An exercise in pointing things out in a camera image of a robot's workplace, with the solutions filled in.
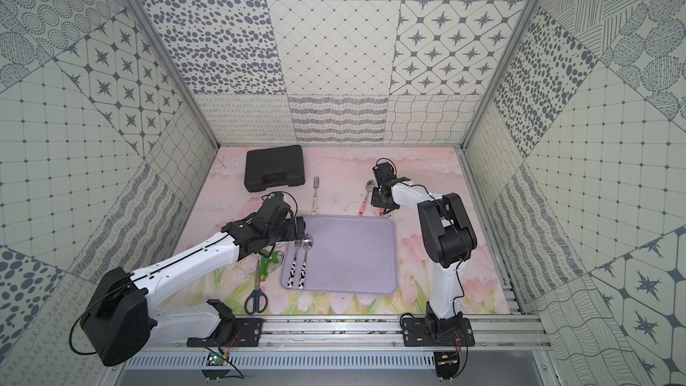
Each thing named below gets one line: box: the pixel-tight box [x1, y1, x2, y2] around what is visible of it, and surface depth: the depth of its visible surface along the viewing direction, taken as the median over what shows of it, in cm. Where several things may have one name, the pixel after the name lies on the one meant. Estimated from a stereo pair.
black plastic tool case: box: [244, 144, 306, 193], surface depth 107 cm
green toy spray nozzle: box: [259, 249, 285, 282], surface depth 87 cm
